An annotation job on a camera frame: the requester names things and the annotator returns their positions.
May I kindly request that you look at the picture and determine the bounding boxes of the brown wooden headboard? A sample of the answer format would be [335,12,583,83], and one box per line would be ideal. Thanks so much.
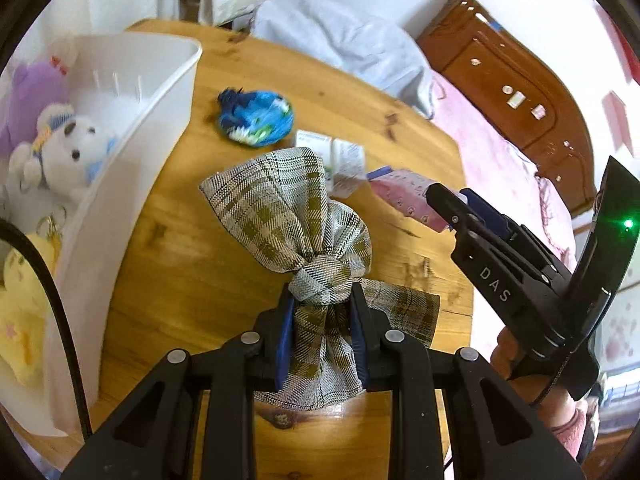
[416,0,597,217]

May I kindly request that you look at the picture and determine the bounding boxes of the white storage bin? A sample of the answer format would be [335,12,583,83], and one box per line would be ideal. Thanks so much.
[0,32,204,438]

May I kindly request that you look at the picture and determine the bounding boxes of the pink small box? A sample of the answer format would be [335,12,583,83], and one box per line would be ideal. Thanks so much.
[367,166,448,233]

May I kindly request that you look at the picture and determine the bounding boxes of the white text medicine box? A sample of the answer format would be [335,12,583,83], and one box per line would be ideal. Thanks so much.
[328,139,367,198]

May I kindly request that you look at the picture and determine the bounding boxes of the yellow chick plush toy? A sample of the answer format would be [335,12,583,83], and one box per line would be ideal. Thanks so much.
[1,248,50,387]

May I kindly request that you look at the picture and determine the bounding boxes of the purple plush toy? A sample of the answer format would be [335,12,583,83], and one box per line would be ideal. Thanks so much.
[1,61,70,157]

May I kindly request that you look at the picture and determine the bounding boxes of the black cable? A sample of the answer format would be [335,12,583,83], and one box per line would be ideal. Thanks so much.
[0,219,96,443]

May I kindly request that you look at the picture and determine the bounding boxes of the pink bed blanket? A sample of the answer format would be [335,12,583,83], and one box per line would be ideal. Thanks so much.
[432,73,576,270]

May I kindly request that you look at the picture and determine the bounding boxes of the plaid fabric bow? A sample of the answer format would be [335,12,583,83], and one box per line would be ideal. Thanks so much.
[200,148,439,411]

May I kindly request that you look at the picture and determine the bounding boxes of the white blue seal plush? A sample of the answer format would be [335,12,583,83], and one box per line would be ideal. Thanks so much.
[9,103,118,204]

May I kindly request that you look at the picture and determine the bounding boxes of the grey cloth cover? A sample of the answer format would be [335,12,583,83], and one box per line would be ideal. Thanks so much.
[250,0,434,120]

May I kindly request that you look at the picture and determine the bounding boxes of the green white medicine box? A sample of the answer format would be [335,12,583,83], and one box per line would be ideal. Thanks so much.
[294,129,332,156]

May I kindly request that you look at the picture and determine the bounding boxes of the blue patterned pouch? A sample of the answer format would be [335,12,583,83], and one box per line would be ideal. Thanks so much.
[217,88,294,148]

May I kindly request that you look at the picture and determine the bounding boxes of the person's right hand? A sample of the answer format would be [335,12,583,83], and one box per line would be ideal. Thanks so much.
[490,328,576,429]

